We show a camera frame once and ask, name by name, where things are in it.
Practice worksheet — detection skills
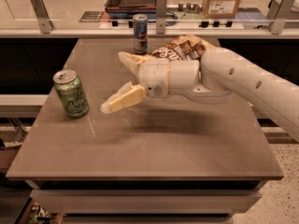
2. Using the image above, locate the metal glass bracket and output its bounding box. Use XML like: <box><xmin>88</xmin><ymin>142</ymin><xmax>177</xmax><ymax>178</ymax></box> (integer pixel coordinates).
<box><xmin>266</xmin><ymin>0</ymin><xmax>299</xmax><ymax>35</ymax></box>
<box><xmin>156</xmin><ymin>0</ymin><xmax>167</xmax><ymax>35</ymax></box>
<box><xmin>30</xmin><ymin>0</ymin><xmax>54</xmax><ymax>34</ymax></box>

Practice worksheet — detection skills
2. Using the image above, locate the cardboard box with label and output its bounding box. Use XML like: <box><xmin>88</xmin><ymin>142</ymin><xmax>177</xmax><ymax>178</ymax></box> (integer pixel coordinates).
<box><xmin>202</xmin><ymin>0</ymin><xmax>241</xmax><ymax>19</ymax></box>

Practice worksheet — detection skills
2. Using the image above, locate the right metal glass bracket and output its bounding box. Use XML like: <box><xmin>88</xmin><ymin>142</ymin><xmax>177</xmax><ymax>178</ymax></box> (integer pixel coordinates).
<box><xmin>266</xmin><ymin>0</ymin><xmax>299</xmax><ymax>35</ymax></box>

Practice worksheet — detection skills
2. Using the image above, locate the left metal glass bracket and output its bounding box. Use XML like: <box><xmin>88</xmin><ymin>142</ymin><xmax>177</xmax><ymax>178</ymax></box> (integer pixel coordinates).
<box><xmin>30</xmin><ymin>0</ymin><xmax>54</xmax><ymax>34</ymax></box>

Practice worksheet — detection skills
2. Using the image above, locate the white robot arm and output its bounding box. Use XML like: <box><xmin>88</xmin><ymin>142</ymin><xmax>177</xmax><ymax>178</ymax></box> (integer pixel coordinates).
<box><xmin>101</xmin><ymin>48</ymin><xmax>299</xmax><ymax>140</ymax></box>

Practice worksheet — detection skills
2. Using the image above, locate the middle metal glass bracket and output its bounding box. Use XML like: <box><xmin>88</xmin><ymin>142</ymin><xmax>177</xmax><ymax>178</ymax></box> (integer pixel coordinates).
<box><xmin>156</xmin><ymin>0</ymin><xmax>167</xmax><ymax>35</ymax></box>

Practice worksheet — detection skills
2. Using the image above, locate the blue energy drink can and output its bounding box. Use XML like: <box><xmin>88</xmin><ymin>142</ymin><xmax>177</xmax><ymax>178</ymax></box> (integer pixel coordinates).
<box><xmin>133</xmin><ymin>14</ymin><xmax>148</xmax><ymax>54</ymax></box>

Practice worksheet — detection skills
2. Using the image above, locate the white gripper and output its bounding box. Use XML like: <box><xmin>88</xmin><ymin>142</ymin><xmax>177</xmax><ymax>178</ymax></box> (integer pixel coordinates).
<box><xmin>101</xmin><ymin>51</ymin><xmax>170</xmax><ymax>114</ymax></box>

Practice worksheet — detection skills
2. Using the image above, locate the brown yellow chip bag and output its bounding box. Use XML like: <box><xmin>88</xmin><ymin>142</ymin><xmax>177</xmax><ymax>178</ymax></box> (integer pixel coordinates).
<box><xmin>151</xmin><ymin>35</ymin><xmax>214</xmax><ymax>61</ymax></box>

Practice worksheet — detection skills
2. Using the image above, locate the green soda can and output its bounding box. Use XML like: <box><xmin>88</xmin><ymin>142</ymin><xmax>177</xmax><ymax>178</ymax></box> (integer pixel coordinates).
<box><xmin>53</xmin><ymin>69</ymin><xmax>89</xmax><ymax>118</ymax></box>

